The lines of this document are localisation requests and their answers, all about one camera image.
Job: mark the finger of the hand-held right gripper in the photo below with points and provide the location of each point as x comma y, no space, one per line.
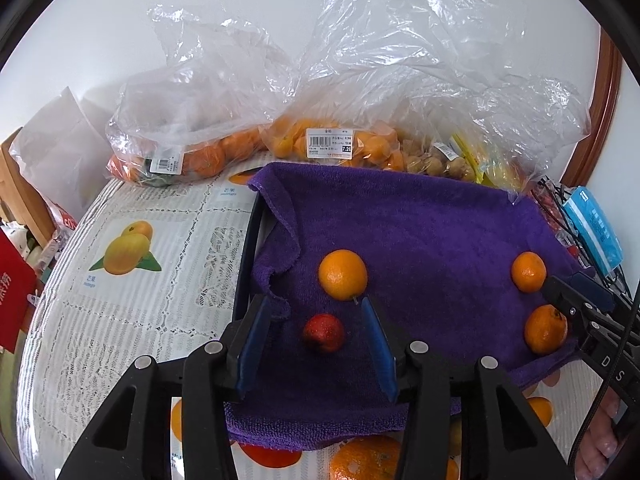
595,292
562,296

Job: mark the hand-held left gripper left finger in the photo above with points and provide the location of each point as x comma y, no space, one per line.
252,350

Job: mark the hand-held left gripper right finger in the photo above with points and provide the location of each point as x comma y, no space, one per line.
380,350

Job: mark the small red apple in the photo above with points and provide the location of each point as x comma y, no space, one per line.
322,334

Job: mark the black tray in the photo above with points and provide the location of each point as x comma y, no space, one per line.
249,255

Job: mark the large orange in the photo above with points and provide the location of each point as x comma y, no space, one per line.
362,462

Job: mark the bag of red fruits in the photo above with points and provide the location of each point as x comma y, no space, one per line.
547,205

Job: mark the person's right hand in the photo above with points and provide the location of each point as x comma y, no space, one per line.
597,447

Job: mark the blue tissue box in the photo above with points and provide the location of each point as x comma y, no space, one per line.
595,230

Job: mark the fruit print tablecloth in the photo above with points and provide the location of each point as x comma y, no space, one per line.
150,320

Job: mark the purple towel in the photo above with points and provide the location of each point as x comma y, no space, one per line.
425,240

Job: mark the yellow plastic bag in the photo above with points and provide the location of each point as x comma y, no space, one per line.
492,170

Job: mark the clear bag of longans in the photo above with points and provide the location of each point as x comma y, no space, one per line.
440,165

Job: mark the clear bag of tangerines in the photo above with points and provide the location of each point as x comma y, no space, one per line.
200,157

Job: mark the clear bag of kumquats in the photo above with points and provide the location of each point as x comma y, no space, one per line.
370,146

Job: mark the assorted small clutter items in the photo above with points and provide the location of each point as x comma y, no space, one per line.
45,255

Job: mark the red paper bag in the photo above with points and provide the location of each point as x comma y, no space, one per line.
12,285

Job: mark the wooden chair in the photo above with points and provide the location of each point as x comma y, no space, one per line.
20,195

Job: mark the white plastic bag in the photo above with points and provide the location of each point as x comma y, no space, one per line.
50,150

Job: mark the brown wooden door frame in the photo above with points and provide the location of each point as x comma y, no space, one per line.
600,110

